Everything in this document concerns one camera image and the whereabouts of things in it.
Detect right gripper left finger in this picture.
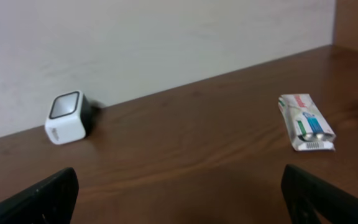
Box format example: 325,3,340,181
0,167,79,223

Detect white Panadol box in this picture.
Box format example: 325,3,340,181
278,94,336,152

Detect brown cardboard panel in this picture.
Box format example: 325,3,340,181
333,0,358,51

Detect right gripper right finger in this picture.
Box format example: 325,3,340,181
281,164,358,223

